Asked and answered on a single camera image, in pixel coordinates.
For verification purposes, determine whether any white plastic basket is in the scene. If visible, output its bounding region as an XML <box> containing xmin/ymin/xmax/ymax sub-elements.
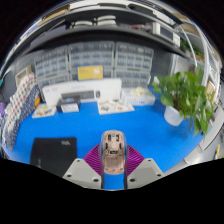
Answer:
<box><xmin>14</xmin><ymin>65</ymin><xmax>33</xmax><ymax>87</ymax></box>

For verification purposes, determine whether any green potted plant white pot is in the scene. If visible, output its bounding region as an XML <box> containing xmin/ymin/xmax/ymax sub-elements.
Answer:
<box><xmin>151</xmin><ymin>66</ymin><xmax>214</xmax><ymax>136</ymax></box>

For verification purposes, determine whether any yellow box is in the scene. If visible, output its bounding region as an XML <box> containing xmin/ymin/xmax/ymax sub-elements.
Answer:
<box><xmin>77</xmin><ymin>65</ymin><xmax>104</xmax><ymax>81</ymax></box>

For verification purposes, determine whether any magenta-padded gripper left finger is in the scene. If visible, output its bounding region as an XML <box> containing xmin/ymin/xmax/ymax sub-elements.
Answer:
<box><xmin>62</xmin><ymin>143</ymin><xmax>106</xmax><ymax>190</ymax></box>

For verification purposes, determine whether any white box with blue print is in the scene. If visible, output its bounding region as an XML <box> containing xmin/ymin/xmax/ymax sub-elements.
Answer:
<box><xmin>121</xmin><ymin>87</ymin><xmax>156</xmax><ymax>107</ymax></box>

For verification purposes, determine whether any red white checked cloth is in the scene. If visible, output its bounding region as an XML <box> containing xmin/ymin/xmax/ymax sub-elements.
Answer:
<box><xmin>1</xmin><ymin>73</ymin><xmax>38</xmax><ymax>134</ymax></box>

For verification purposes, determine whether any small black box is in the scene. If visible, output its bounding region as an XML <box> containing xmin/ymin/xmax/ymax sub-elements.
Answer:
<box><xmin>55</xmin><ymin>95</ymin><xmax>82</xmax><ymax>114</ymax></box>

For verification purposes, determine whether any blue dotted cloth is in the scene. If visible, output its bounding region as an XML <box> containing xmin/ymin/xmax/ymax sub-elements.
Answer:
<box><xmin>4</xmin><ymin>84</ymin><xmax>41</xmax><ymax>151</ymax></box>

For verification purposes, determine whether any small purple object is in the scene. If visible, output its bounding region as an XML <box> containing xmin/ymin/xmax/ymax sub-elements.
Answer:
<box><xmin>0</xmin><ymin>101</ymin><xmax>7</xmax><ymax>118</ymax></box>

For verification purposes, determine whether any printed picture card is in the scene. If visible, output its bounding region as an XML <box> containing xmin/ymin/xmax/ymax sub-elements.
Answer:
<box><xmin>97</xmin><ymin>99</ymin><xmax>136</xmax><ymax>116</ymax></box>
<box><xmin>31</xmin><ymin>103</ymin><xmax>58</xmax><ymax>119</ymax></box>

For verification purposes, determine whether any long white keyboard box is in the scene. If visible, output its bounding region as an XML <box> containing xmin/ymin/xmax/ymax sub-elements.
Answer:
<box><xmin>41</xmin><ymin>78</ymin><xmax>123</xmax><ymax>107</ymax></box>

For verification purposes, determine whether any small yellow object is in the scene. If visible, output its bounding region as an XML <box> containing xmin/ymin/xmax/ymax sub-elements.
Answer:
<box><xmin>33</xmin><ymin>96</ymin><xmax>42</xmax><ymax>108</ymax></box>

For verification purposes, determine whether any dark wall shelf unit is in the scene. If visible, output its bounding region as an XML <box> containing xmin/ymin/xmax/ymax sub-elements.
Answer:
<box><xmin>3</xmin><ymin>0</ymin><xmax>208</xmax><ymax>73</ymax></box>

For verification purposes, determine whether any transparent pink computer mouse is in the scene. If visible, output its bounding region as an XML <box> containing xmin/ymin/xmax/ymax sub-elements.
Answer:
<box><xmin>100</xmin><ymin>129</ymin><xmax>129</xmax><ymax>176</ymax></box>

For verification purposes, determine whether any black mouse pad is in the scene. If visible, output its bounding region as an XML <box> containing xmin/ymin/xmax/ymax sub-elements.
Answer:
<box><xmin>29</xmin><ymin>136</ymin><xmax>78</xmax><ymax>178</ymax></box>

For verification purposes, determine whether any white metal rack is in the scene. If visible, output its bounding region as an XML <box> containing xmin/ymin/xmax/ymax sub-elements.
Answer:
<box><xmin>176</xmin><ymin>19</ymin><xmax>224</xmax><ymax>101</ymax></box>

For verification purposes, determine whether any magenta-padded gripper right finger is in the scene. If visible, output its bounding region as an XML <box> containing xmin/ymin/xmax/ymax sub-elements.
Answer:
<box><xmin>123</xmin><ymin>143</ymin><xmax>165</xmax><ymax>190</ymax></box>

